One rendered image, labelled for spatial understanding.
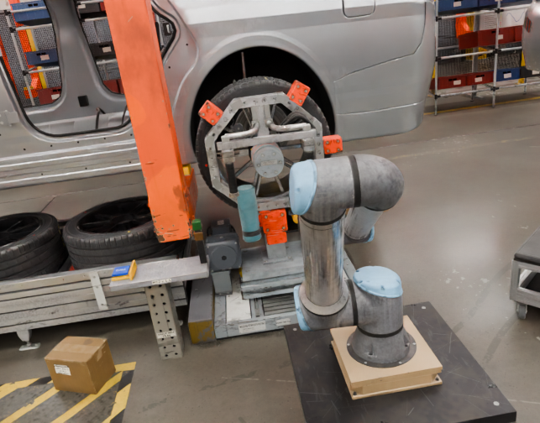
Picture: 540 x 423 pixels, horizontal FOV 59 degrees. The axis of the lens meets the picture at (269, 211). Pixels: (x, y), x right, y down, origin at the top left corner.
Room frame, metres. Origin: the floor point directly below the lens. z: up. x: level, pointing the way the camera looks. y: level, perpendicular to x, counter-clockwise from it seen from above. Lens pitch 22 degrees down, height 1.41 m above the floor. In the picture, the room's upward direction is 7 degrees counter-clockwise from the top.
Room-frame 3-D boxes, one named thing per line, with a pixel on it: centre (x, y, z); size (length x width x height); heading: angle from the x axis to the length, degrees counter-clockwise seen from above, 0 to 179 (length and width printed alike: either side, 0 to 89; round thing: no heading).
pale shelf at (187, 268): (1.90, 0.52, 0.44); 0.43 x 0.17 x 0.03; 93
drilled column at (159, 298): (1.90, 0.55, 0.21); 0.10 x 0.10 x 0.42; 3
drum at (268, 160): (2.09, -0.02, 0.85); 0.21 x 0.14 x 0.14; 3
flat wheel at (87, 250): (2.54, 0.83, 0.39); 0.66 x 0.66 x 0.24
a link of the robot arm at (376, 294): (1.30, -0.30, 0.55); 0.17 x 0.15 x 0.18; 88
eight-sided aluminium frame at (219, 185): (2.16, -0.02, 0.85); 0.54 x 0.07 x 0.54; 93
